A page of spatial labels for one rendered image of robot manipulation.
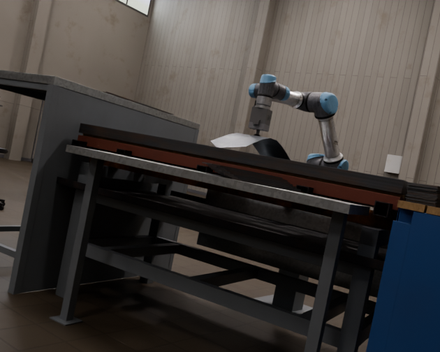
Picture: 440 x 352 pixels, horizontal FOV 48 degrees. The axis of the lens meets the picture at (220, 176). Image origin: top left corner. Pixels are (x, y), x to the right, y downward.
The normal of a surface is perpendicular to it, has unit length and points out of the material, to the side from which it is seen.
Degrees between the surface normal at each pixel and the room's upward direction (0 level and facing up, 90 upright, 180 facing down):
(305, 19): 90
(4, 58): 90
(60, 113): 90
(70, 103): 90
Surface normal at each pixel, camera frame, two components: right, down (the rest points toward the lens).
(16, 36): 0.79, 0.17
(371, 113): -0.58, -0.11
